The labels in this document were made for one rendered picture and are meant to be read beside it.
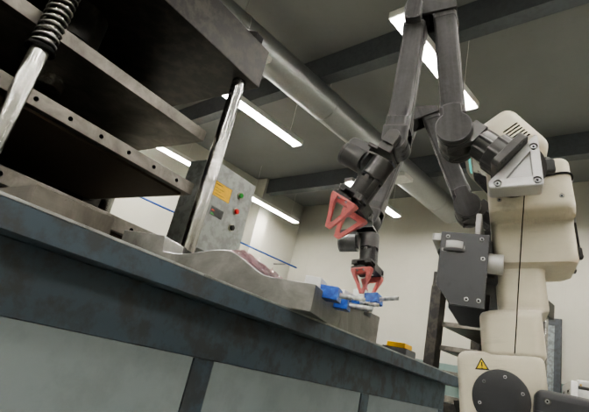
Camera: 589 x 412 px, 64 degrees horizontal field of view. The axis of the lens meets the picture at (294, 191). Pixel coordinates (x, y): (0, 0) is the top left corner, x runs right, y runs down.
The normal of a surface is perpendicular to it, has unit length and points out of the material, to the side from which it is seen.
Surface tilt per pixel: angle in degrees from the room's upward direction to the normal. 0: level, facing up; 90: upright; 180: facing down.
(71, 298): 90
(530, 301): 90
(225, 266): 90
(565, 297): 90
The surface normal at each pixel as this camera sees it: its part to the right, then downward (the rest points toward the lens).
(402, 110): -0.27, -0.57
